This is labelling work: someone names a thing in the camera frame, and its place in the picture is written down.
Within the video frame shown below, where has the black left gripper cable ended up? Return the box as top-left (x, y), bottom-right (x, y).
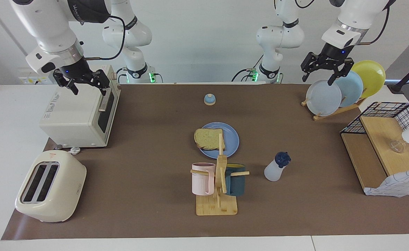
top-left (359, 0), bottom-right (391, 46)

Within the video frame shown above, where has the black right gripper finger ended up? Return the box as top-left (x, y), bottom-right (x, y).
top-left (92, 69), bottom-right (111, 96)
top-left (53, 75), bottom-right (79, 95)

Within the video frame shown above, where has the periwinkle blue plate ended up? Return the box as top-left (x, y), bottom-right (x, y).
top-left (197, 122), bottom-right (240, 159)

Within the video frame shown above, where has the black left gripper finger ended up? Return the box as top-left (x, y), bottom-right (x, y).
top-left (301, 52), bottom-right (321, 83)
top-left (328, 59), bottom-right (355, 86)

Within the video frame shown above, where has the white toaster oven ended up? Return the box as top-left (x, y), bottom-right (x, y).
top-left (39, 64), bottom-right (121, 148)

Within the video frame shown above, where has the yellow plate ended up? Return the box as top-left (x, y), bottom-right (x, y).
top-left (351, 60), bottom-right (386, 99)

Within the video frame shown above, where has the pink ribbed mug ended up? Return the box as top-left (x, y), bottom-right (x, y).
top-left (191, 162), bottom-right (216, 196)

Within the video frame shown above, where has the translucent squeeze bottle blue cap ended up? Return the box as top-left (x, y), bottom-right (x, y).
top-left (264, 151), bottom-right (291, 182)

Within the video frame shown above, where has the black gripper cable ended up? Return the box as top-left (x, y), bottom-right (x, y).
top-left (84, 16), bottom-right (126, 61)
top-left (359, 0), bottom-right (391, 46)

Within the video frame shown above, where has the wooden plate rack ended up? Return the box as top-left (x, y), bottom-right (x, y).
top-left (301, 87), bottom-right (368, 121)

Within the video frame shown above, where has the white wall socket box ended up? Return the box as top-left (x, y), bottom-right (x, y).
top-left (18, 67), bottom-right (56, 85)

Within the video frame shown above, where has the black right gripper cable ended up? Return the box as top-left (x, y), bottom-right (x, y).
top-left (84, 16), bottom-right (126, 61)

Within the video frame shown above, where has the wooden mug tree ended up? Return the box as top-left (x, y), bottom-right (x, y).
top-left (190, 133), bottom-right (250, 216)

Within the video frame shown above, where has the toasted bread slice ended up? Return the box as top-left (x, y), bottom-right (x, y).
top-left (194, 128), bottom-right (226, 151)

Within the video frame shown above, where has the pale grey plate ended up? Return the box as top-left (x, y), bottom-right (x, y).
top-left (306, 79), bottom-right (342, 116)

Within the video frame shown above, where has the light blue plate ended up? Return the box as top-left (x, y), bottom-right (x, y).
top-left (332, 70), bottom-right (364, 107)

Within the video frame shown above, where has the brown table mat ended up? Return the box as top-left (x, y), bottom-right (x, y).
top-left (1, 84), bottom-right (409, 240)

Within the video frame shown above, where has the dark teal mug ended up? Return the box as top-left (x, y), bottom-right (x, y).
top-left (224, 163), bottom-right (246, 196)

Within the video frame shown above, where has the cream two-slot toaster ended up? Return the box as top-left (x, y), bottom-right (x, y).
top-left (15, 150), bottom-right (87, 223)

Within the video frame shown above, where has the wooden shelf box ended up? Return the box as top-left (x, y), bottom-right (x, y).
top-left (341, 116), bottom-right (409, 191)

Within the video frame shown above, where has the small clear glass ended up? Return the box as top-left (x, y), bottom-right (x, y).
top-left (390, 139), bottom-right (405, 153)

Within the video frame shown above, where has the wooden box with mesh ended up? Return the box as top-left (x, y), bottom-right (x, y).
top-left (364, 170), bottom-right (409, 198)

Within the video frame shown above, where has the black wire basket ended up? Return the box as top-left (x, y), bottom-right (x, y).
top-left (340, 102), bottom-right (409, 166)

